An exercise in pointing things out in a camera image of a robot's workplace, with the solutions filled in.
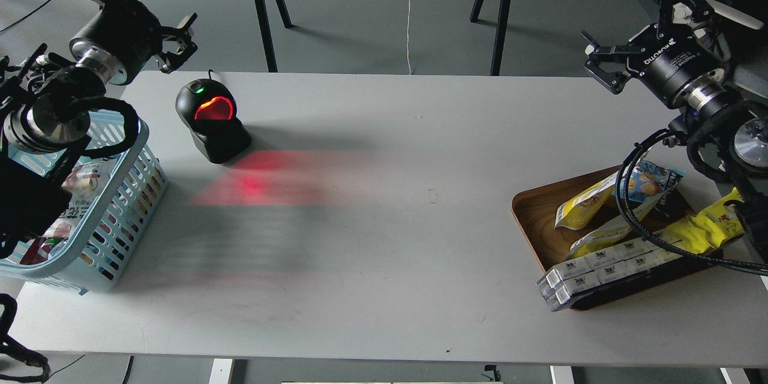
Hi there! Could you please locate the blue chip bag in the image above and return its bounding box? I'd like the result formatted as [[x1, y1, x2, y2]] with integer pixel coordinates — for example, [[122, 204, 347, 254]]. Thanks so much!
[[628, 160, 686, 206]]

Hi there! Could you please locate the brown wooden tray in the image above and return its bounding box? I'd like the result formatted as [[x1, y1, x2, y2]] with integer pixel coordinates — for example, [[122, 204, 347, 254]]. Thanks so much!
[[511, 166, 708, 310]]

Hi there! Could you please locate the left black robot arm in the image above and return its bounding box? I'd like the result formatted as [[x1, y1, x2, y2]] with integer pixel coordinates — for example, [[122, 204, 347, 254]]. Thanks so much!
[[1, 0, 197, 258]]

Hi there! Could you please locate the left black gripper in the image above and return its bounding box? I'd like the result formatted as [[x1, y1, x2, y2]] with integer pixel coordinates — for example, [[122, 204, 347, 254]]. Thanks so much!
[[69, 0, 198, 86]]

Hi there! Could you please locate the black barcode scanner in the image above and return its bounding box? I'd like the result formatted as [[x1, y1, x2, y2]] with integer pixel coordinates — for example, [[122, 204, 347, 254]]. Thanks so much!
[[175, 69, 252, 164]]

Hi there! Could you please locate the light blue plastic basket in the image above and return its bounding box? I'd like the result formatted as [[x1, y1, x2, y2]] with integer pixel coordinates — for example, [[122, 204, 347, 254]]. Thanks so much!
[[1, 122, 167, 294]]

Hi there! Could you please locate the yellow cartoon snack bag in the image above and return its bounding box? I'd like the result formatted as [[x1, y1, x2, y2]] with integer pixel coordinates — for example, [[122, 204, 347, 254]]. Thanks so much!
[[660, 189, 745, 254]]

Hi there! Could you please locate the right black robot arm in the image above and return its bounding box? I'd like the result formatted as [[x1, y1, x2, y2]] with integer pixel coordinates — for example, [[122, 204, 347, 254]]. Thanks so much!
[[582, 0, 766, 277]]

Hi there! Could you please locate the yellow white snack pouch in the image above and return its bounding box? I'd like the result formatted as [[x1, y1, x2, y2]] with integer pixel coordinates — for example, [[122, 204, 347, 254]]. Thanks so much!
[[554, 172, 616, 230]]

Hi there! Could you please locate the red white snack bag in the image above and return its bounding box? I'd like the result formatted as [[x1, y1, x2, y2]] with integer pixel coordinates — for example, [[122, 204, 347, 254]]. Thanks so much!
[[20, 158, 117, 265]]

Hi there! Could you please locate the yellow white flat pouch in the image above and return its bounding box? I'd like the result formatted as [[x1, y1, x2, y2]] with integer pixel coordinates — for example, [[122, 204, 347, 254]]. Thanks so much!
[[564, 192, 670, 261]]

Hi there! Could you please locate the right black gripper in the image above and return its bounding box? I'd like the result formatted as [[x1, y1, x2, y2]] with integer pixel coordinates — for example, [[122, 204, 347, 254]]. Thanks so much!
[[580, 0, 726, 110]]

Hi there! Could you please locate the white boxed snack pack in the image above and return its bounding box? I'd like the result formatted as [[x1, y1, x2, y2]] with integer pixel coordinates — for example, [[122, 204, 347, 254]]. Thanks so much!
[[536, 238, 682, 312]]

